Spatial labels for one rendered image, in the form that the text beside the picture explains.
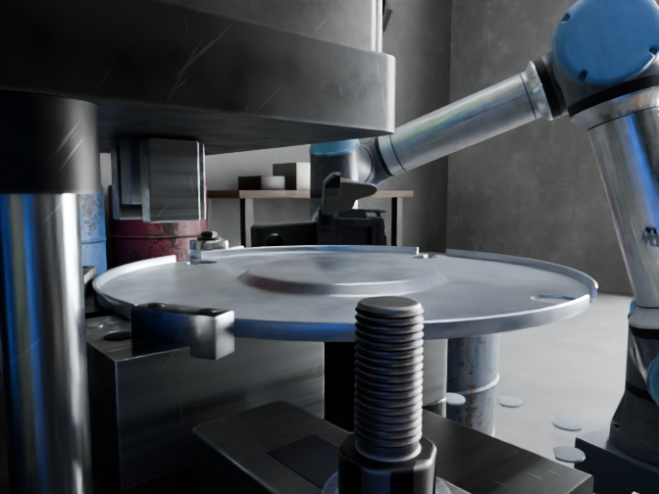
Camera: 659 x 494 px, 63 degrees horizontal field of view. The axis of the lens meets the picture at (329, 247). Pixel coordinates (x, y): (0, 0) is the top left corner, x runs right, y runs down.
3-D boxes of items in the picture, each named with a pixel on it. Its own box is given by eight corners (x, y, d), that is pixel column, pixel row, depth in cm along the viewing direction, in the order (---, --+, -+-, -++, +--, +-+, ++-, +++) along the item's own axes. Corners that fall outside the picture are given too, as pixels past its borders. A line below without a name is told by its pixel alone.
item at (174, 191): (173, 217, 29) (171, 148, 29) (216, 221, 25) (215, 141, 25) (112, 219, 27) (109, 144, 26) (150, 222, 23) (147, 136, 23)
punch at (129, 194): (153, 203, 27) (151, 142, 26) (170, 204, 25) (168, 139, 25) (119, 203, 26) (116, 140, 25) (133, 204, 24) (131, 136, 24)
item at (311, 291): (511, 404, 14) (513, 374, 14) (-14, 291, 30) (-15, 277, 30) (623, 271, 38) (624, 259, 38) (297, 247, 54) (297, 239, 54)
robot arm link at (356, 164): (329, 131, 91) (328, 197, 92) (300, 123, 80) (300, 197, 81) (373, 130, 88) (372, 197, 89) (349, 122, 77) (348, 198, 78)
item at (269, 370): (178, 345, 35) (177, 276, 35) (325, 418, 24) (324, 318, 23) (24, 375, 29) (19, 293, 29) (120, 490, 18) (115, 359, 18)
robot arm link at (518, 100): (618, 24, 83) (341, 147, 101) (628, 1, 72) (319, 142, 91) (644, 94, 82) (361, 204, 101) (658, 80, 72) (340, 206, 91)
